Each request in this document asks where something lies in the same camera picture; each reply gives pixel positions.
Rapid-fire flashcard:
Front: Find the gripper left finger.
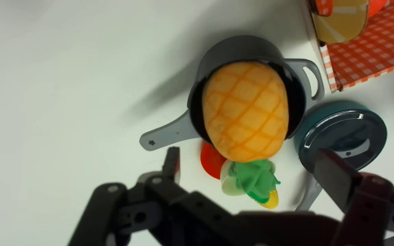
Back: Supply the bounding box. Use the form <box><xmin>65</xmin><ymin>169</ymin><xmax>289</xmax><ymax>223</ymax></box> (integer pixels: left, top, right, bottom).
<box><xmin>68</xmin><ymin>147</ymin><xmax>239</xmax><ymax>246</ymax></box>

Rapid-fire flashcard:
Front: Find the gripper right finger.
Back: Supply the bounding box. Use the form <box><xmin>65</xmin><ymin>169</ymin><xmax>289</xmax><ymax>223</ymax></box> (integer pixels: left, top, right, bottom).
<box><xmin>313</xmin><ymin>148</ymin><xmax>394</xmax><ymax>246</ymax></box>

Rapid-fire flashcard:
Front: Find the orange plush pineapple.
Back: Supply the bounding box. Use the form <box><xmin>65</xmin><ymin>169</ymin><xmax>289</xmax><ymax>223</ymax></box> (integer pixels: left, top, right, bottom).
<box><xmin>202</xmin><ymin>61</ymin><xmax>290</xmax><ymax>203</ymax></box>

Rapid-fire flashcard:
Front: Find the red checkered basket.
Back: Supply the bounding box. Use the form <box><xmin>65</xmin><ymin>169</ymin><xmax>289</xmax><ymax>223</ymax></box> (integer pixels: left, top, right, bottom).
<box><xmin>306</xmin><ymin>0</ymin><xmax>394</xmax><ymax>93</ymax></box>

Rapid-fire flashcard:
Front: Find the dark grey toy pot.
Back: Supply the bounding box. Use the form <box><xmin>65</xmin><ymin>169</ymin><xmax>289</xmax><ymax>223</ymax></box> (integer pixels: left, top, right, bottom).
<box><xmin>140</xmin><ymin>35</ymin><xmax>325</xmax><ymax>151</ymax></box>

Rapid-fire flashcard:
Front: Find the teal toy saucepan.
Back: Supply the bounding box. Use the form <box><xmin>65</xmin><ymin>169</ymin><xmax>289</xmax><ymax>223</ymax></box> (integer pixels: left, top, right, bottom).
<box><xmin>293</xmin><ymin>100</ymin><xmax>388</xmax><ymax>211</ymax></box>

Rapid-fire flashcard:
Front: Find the white and green toy vegetable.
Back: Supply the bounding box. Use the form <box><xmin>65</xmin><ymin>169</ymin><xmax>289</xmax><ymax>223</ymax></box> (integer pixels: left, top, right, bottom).
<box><xmin>220</xmin><ymin>160</ymin><xmax>249</xmax><ymax>196</ymax></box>

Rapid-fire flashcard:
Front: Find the red toy disc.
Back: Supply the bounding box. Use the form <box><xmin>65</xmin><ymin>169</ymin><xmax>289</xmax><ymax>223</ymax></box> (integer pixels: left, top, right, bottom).
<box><xmin>200</xmin><ymin>142</ymin><xmax>227</xmax><ymax>180</ymax></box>

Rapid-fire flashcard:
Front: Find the yellow toy corn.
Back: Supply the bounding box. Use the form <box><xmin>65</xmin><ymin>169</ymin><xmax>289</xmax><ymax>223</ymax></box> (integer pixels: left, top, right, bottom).
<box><xmin>254</xmin><ymin>189</ymin><xmax>280</xmax><ymax>209</ymax></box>

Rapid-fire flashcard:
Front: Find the orange toy food piece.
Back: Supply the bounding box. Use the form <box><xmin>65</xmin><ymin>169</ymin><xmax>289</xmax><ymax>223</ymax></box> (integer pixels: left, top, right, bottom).
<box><xmin>367</xmin><ymin>0</ymin><xmax>388</xmax><ymax>18</ymax></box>

